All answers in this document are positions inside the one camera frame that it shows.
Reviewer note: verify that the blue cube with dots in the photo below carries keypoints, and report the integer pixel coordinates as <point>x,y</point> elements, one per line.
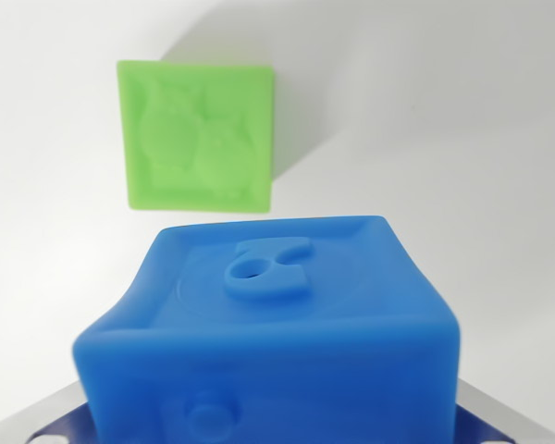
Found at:
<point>268,351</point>

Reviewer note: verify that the green cube with relief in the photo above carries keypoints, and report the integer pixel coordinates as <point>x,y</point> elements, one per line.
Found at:
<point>199,139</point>

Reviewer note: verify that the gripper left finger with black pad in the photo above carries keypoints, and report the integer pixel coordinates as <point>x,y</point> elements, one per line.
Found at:
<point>60,418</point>

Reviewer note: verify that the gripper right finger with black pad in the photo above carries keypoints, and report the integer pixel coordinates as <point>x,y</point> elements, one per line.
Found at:
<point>490,423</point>

